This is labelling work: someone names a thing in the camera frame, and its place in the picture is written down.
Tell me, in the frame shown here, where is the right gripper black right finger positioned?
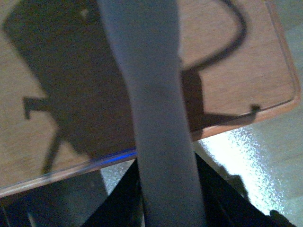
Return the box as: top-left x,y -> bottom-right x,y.
196,154 -> 294,227

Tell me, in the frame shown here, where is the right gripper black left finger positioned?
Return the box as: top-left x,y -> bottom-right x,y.
83,160 -> 143,227

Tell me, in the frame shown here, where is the pink hand brush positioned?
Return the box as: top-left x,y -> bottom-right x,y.
98,0 -> 206,227

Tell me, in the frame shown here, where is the wooden nightstand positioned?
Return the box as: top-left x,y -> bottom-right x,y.
0,0 -> 300,200

